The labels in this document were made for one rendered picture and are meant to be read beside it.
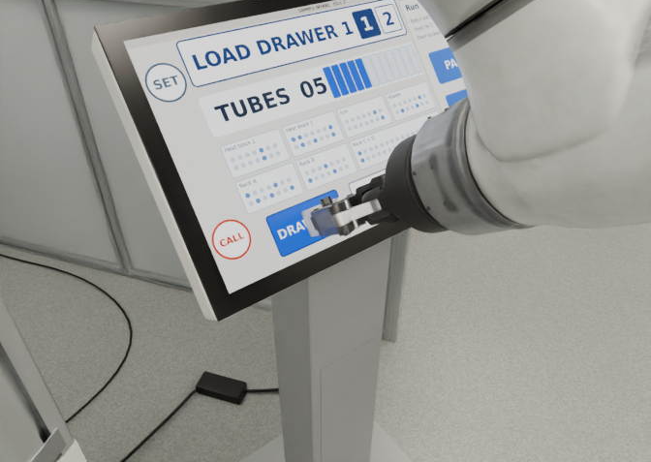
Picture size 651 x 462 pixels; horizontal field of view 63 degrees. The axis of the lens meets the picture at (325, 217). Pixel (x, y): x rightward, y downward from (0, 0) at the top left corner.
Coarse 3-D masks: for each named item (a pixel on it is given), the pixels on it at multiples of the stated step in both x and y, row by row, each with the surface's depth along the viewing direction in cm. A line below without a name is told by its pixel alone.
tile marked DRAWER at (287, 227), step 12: (336, 192) 60; (300, 204) 58; (312, 204) 58; (264, 216) 56; (276, 216) 56; (288, 216) 57; (300, 216) 57; (276, 228) 56; (288, 228) 57; (300, 228) 57; (276, 240) 56; (288, 240) 56; (300, 240) 57; (312, 240) 58; (288, 252) 56
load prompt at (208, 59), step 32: (384, 0) 67; (224, 32) 57; (256, 32) 58; (288, 32) 60; (320, 32) 62; (352, 32) 64; (384, 32) 67; (192, 64) 54; (224, 64) 56; (256, 64) 58; (288, 64) 60
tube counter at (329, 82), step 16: (400, 48) 67; (336, 64) 63; (352, 64) 64; (368, 64) 65; (384, 64) 66; (400, 64) 67; (416, 64) 68; (304, 80) 60; (320, 80) 61; (336, 80) 62; (352, 80) 63; (368, 80) 64; (384, 80) 65; (400, 80) 67; (304, 96) 60; (320, 96) 61; (336, 96) 62
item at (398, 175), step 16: (400, 144) 38; (400, 160) 37; (400, 176) 36; (368, 192) 40; (384, 192) 38; (400, 192) 37; (416, 192) 36; (384, 208) 39; (400, 208) 37; (416, 208) 36; (416, 224) 38; (432, 224) 37
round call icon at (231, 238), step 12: (240, 216) 54; (204, 228) 52; (216, 228) 53; (228, 228) 54; (240, 228) 54; (216, 240) 53; (228, 240) 53; (240, 240) 54; (252, 240) 55; (216, 252) 53; (228, 252) 53; (240, 252) 54; (252, 252) 54
